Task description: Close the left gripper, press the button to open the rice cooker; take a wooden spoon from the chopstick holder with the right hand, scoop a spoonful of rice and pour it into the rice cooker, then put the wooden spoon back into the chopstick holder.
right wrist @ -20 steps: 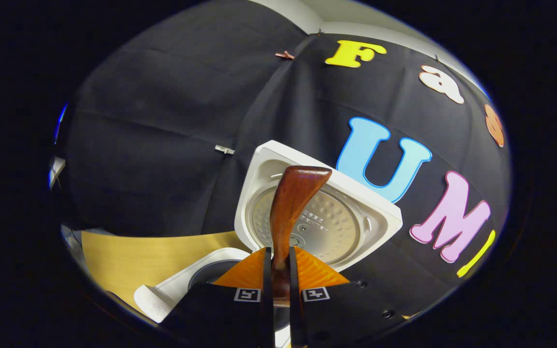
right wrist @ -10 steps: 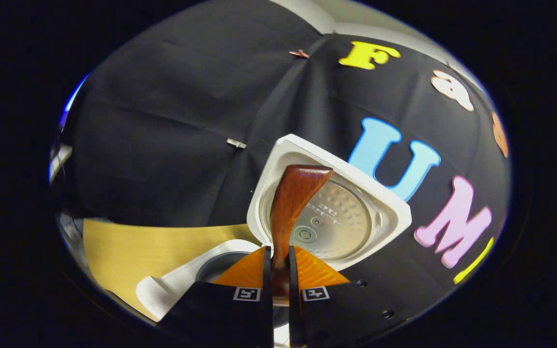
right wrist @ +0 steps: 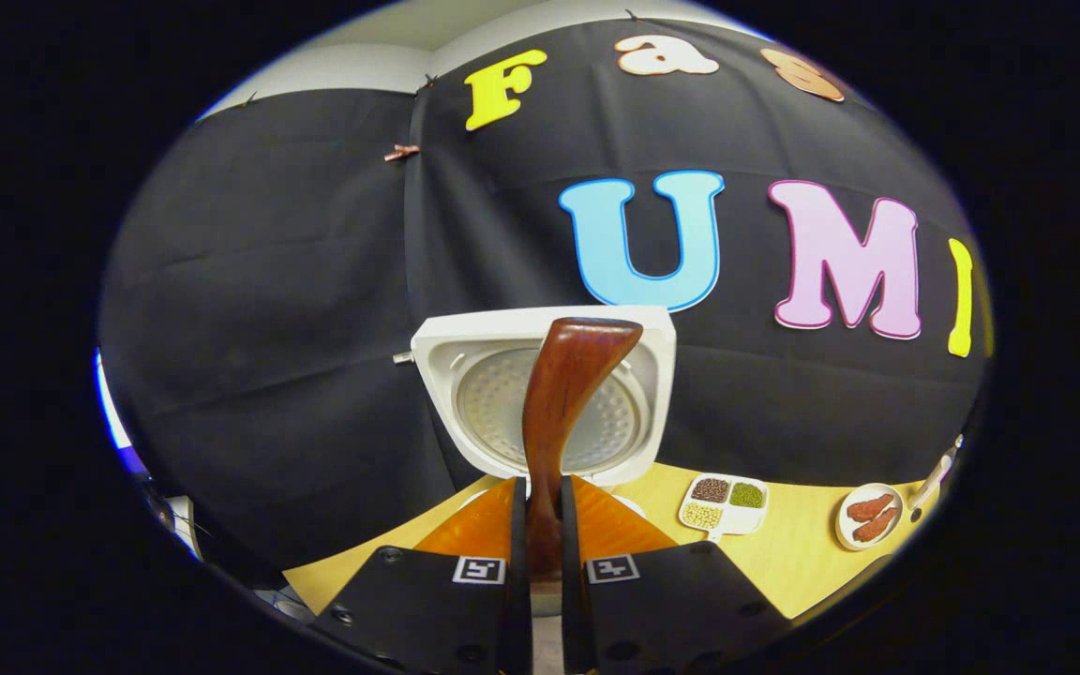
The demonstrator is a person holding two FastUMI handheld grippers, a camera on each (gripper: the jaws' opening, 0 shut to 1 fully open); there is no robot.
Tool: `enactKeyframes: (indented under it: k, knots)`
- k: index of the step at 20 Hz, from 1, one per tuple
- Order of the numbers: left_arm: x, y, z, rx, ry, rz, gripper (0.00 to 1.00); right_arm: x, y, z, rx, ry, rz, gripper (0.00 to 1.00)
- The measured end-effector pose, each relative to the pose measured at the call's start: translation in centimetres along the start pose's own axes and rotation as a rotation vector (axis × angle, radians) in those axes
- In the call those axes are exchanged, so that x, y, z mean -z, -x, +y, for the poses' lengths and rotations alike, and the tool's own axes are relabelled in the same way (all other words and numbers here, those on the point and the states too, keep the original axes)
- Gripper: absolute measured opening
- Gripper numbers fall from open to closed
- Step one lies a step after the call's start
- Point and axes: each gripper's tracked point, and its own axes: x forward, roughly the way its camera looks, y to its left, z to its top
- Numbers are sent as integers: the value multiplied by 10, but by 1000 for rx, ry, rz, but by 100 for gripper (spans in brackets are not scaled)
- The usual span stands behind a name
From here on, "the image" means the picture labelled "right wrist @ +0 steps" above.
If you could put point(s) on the copper cloth clip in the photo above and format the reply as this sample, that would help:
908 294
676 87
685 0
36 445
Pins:
401 152

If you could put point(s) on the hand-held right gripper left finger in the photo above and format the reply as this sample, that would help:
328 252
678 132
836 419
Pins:
518 609

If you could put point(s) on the white round plate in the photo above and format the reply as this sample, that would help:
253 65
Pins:
842 534

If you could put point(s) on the white rice cooker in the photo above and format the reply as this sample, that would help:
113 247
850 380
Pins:
465 347

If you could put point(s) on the brown wooden spoon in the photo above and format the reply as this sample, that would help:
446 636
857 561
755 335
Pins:
563 394

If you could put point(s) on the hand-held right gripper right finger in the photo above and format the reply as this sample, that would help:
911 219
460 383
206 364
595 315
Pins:
573 619

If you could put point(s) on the brown sausage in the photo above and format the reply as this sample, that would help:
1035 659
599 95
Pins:
870 507
877 525

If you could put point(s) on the small bottle with pink label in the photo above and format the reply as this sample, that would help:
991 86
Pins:
934 473

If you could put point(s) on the white divided grain dish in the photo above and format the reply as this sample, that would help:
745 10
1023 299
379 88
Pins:
737 517

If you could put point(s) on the black backdrop cloth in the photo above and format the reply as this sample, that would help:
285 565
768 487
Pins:
268 328

